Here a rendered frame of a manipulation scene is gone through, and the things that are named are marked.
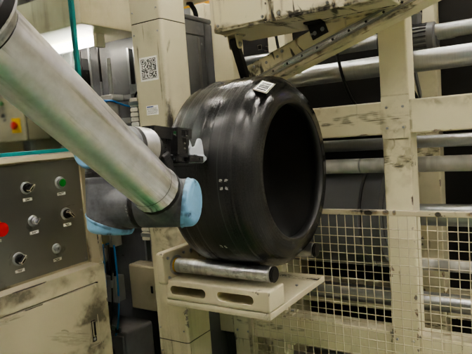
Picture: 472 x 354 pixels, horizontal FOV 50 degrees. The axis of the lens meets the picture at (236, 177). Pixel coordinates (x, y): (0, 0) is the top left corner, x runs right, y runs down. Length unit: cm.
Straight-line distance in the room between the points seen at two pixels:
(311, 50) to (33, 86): 126
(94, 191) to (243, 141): 43
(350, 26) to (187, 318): 108
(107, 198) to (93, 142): 28
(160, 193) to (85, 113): 23
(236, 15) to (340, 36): 35
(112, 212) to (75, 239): 74
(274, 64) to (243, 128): 61
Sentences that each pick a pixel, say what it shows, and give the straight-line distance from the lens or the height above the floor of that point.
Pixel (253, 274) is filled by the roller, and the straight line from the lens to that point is 139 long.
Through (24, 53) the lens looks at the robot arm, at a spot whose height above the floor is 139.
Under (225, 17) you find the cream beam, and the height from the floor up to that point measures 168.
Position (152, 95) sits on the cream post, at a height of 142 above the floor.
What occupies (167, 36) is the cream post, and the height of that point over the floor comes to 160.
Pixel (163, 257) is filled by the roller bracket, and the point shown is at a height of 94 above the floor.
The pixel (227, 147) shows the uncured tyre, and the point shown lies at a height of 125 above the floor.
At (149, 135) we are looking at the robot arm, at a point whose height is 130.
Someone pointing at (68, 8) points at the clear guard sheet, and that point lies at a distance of 175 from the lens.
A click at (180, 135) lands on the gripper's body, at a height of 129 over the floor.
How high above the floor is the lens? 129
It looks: 5 degrees down
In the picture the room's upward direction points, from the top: 4 degrees counter-clockwise
